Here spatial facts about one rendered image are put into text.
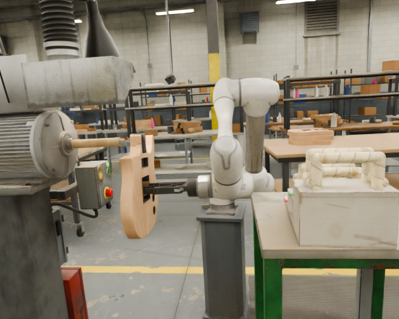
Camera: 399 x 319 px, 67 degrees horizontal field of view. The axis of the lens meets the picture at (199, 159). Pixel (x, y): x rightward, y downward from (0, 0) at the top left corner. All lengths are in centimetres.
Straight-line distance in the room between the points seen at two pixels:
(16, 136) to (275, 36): 1162
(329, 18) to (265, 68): 280
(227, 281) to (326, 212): 116
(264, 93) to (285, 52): 1087
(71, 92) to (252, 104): 84
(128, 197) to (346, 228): 69
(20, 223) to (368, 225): 117
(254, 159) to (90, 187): 87
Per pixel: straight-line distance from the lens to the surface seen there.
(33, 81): 109
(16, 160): 121
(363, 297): 171
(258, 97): 149
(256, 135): 161
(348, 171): 112
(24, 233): 132
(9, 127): 124
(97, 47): 120
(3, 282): 146
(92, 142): 117
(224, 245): 189
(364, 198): 98
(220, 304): 210
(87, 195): 147
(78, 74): 102
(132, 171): 107
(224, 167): 98
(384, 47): 1336
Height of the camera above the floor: 137
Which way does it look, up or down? 11 degrees down
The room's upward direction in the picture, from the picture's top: 3 degrees counter-clockwise
